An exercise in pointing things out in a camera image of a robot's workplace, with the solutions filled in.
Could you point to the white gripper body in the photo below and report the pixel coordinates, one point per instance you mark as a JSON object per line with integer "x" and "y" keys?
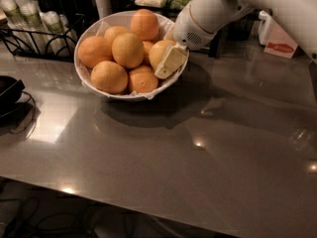
{"x": 186, "y": 31}

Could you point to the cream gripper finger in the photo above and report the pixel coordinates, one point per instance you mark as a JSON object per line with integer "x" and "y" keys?
{"x": 168, "y": 32}
{"x": 173, "y": 58}

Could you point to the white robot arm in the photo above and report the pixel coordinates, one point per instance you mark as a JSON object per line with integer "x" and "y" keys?
{"x": 298, "y": 18}

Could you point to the hidden middle orange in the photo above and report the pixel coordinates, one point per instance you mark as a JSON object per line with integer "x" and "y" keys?
{"x": 147, "y": 46}

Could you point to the white paper bowl liner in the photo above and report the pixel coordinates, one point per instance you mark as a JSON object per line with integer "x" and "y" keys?
{"x": 99, "y": 28}

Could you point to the white bowl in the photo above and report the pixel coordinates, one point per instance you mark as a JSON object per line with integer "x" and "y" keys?
{"x": 132, "y": 97}

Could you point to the white appliance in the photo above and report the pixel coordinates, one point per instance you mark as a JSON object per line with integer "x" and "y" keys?
{"x": 266, "y": 24}

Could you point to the white cylinder container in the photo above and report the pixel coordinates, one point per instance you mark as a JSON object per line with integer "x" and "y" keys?
{"x": 102, "y": 0}

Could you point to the paper cup stack right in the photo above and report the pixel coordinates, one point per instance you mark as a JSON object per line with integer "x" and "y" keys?
{"x": 54, "y": 25}

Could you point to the paper cup stack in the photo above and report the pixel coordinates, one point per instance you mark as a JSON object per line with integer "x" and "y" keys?
{"x": 54, "y": 25}
{"x": 16, "y": 22}
{"x": 36, "y": 26}

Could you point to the paper cup stack middle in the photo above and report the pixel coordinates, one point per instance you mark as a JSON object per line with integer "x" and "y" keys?
{"x": 36, "y": 26}

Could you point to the paper cup stack left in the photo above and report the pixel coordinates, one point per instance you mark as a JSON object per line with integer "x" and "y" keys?
{"x": 16, "y": 22}

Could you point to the black dish on stand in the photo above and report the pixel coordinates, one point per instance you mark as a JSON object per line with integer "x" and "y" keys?
{"x": 17, "y": 106}

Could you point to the black wire basket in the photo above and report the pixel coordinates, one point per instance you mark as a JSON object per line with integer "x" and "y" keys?
{"x": 241, "y": 29}

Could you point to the black wire cup rack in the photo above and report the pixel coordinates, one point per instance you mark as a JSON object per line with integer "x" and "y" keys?
{"x": 11, "y": 42}

